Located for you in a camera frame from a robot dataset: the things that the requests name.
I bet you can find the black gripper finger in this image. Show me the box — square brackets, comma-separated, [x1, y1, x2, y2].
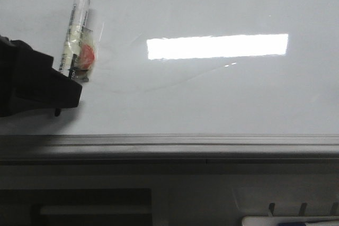
[1, 36, 82, 117]

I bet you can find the white black whiteboard marker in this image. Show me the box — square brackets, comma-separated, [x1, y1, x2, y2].
[58, 0, 95, 83]

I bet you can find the white whiteboard surface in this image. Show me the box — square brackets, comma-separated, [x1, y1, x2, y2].
[1, 0, 338, 135]

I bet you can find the white blue marker in tray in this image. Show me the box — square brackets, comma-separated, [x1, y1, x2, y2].
[242, 215, 338, 225]

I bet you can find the aluminium whiteboard frame rail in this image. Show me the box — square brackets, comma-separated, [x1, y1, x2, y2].
[1, 134, 338, 164]

